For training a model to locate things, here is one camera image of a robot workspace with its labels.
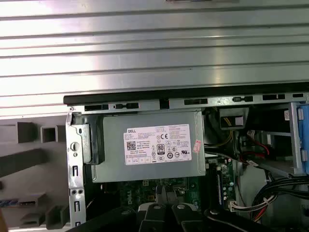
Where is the black PC case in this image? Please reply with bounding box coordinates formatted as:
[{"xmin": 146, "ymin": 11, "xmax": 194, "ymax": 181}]
[{"xmin": 63, "ymin": 82, "xmax": 309, "ymax": 232}]

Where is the metal drive cage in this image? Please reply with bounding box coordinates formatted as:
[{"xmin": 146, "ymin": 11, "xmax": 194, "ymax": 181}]
[{"xmin": 241, "ymin": 101, "xmax": 309, "ymax": 179}]

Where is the green motherboard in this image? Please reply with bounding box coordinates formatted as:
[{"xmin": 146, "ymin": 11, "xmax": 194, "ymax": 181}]
[{"xmin": 103, "ymin": 157, "xmax": 239, "ymax": 218}]

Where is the grey power supply unit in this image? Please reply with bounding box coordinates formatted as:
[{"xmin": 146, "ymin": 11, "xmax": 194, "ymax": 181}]
[{"xmin": 91, "ymin": 109, "xmax": 208, "ymax": 184}]

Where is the yellow power wire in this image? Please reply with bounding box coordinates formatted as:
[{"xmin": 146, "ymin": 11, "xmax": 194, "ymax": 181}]
[{"xmin": 216, "ymin": 117, "xmax": 234, "ymax": 148}]

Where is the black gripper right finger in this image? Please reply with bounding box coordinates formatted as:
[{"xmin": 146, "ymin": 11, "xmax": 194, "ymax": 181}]
[{"xmin": 167, "ymin": 186, "xmax": 268, "ymax": 232}]

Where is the grey parts rack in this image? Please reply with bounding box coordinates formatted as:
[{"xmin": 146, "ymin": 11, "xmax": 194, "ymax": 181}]
[{"xmin": 0, "ymin": 120, "xmax": 72, "ymax": 230}]

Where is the green RAM stick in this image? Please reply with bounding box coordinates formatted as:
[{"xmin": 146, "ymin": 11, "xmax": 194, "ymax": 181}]
[{"xmin": 217, "ymin": 172, "xmax": 223, "ymax": 206}]

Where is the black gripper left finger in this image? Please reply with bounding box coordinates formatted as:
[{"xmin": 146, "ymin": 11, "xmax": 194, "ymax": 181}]
[{"xmin": 70, "ymin": 185, "xmax": 169, "ymax": 232}]

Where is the black cable bundle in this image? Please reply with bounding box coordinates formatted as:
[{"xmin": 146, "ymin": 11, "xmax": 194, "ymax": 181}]
[{"xmin": 251, "ymin": 176, "xmax": 309, "ymax": 222}]

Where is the blue plastic bracket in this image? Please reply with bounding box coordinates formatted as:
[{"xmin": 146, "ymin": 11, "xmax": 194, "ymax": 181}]
[{"xmin": 296, "ymin": 102, "xmax": 309, "ymax": 174}]

